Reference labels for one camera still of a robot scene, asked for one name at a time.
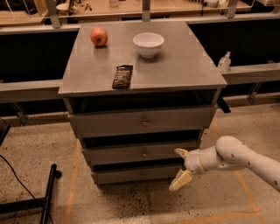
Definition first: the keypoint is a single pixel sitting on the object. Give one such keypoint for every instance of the grey metal railing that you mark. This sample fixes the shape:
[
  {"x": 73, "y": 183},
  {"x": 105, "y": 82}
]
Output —
[{"x": 48, "y": 89}]

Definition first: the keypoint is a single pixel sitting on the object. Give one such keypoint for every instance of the grey top drawer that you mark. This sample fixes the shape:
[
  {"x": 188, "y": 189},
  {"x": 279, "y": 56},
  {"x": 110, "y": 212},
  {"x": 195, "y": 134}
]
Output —
[{"x": 141, "y": 121}]

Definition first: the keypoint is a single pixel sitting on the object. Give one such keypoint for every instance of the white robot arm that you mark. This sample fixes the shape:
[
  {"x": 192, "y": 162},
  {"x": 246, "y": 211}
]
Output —
[{"x": 228, "y": 154}]

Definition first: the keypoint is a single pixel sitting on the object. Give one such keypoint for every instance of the white bowl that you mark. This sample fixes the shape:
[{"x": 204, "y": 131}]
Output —
[{"x": 148, "y": 44}]

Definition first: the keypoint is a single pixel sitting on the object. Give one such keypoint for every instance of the grey middle drawer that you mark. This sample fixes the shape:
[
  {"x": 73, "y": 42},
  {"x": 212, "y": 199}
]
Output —
[{"x": 128, "y": 153}]

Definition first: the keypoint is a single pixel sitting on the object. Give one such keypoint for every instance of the black metal stand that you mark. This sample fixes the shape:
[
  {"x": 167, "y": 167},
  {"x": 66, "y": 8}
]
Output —
[{"x": 44, "y": 203}]

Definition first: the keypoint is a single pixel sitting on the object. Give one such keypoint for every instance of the grey bottom drawer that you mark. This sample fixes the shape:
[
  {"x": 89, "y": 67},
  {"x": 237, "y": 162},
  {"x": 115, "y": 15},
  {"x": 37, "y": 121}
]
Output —
[{"x": 162, "y": 171}]

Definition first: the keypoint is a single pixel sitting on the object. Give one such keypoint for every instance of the clear sanitizer bottle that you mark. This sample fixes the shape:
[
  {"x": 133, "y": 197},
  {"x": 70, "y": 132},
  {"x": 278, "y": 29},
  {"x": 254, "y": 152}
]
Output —
[{"x": 224, "y": 63}]

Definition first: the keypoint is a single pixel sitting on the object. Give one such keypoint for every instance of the grey wooden drawer cabinet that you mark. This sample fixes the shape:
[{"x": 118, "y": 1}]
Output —
[{"x": 180, "y": 75}]

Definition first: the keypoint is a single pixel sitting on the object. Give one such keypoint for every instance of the red apple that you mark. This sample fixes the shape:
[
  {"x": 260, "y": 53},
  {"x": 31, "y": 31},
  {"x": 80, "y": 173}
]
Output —
[{"x": 99, "y": 36}]

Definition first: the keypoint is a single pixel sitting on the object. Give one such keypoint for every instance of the grey drawer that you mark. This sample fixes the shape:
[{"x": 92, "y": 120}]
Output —
[
  {"x": 141, "y": 121},
  {"x": 128, "y": 153},
  {"x": 162, "y": 171}
]

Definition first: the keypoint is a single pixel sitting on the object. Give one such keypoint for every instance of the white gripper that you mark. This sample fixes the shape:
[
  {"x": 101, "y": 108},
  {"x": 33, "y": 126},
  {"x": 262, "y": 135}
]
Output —
[{"x": 192, "y": 162}]

